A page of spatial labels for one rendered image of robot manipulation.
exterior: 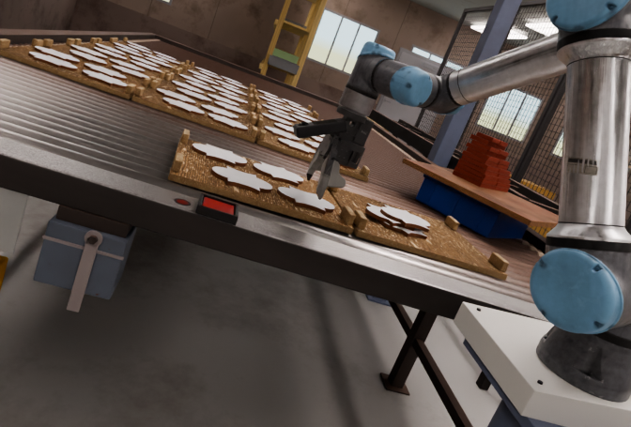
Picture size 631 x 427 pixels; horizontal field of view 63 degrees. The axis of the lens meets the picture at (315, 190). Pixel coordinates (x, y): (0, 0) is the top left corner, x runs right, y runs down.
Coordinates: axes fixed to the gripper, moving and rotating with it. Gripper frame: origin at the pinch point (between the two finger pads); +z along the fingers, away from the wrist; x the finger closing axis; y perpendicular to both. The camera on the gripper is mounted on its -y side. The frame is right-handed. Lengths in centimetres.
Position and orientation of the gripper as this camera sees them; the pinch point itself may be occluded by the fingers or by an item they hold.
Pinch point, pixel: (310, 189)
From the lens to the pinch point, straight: 119.1
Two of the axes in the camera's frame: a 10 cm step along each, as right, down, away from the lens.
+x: -1.8, -3.0, 9.4
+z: -3.9, 9.0, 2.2
